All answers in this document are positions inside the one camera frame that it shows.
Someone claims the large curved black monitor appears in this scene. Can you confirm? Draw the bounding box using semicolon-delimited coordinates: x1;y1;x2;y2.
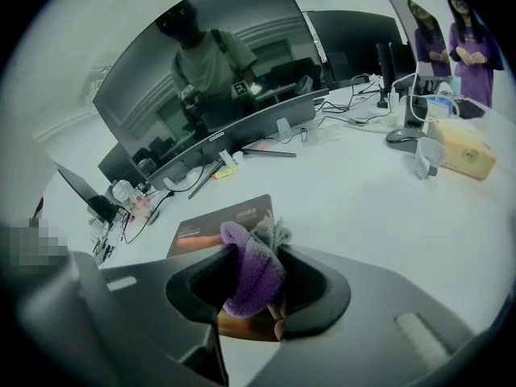
91;0;331;200

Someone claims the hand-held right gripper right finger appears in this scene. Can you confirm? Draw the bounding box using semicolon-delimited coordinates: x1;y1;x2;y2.
249;243;479;387

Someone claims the black computer mouse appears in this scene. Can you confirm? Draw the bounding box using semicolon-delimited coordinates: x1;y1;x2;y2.
385;127;427;151

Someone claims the dark striped mouse pad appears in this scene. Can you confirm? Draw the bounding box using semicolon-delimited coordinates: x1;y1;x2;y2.
166;194;288;343

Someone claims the blue packet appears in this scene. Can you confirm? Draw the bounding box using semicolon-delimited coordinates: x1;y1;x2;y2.
425;97;456;119

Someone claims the black keyboard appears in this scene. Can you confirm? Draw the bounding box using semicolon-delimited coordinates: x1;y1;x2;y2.
457;98;487;120

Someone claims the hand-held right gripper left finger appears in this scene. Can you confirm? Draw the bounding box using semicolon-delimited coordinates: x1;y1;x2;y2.
15;243;243;387

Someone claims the black power cable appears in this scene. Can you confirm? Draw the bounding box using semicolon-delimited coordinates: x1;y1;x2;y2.
120;191;174;244

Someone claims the clear plastic bag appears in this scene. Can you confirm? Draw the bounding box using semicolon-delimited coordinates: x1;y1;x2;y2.
312;123;343;147

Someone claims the purple cloth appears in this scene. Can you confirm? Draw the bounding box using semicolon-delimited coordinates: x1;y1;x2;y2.
219;214;293;320

